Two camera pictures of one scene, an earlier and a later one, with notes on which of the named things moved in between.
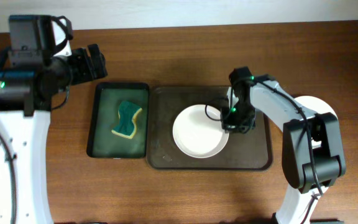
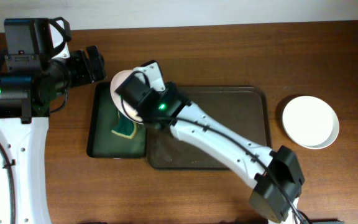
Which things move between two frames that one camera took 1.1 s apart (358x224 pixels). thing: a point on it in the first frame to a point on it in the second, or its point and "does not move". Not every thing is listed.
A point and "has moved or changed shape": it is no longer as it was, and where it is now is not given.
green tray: [103, 117] does not move
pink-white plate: [198, 131] has moved or changed shape
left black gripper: [89, 71] does not move
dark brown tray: [250, 150] does not move
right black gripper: [230, 126] to [171, 84]
